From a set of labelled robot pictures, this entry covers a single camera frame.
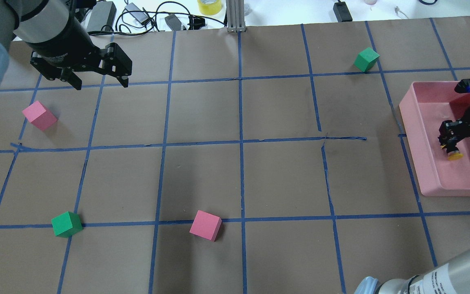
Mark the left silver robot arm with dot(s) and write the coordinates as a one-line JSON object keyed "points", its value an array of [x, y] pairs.
{"points": [[34, 21]]}

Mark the pink foam cube far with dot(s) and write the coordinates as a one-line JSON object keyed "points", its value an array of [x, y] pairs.
{"points": [[39, 116]]}

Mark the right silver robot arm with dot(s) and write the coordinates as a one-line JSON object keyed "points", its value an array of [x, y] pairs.
{"points": [[452, 277]]}

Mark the pink plastic tray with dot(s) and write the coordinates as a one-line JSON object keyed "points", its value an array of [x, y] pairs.
{"points": [[423, 108]]}

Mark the green foam cube near tray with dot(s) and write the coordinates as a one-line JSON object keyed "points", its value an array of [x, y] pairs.
{"points": [[366, 59]]}

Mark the yellow push button switch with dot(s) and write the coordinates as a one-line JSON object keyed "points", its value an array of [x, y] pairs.
{"points": [[451, 149]]}

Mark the pink foam cube centre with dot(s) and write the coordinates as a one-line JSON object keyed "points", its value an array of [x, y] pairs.
{"points": [[206, 225]]}

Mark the black power adapter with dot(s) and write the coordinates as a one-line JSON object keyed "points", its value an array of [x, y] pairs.
{"points": [[342, 12]]}

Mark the green foam cube near base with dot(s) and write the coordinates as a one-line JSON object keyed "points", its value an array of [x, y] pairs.
{"points": [[66, 224]]}

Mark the pink foam cube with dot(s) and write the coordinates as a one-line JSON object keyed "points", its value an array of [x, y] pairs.
{"points": [[39, 116], [206, 225]]}

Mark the yellow tape roll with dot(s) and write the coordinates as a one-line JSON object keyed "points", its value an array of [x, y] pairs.
{"points": [[209, 7]]}

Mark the aluminium frame post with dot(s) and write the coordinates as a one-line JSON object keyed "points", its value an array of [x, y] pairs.
{"points": [[235, 16]]}

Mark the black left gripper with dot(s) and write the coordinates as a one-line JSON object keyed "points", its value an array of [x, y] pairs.
{"points": [[64, 41]]}

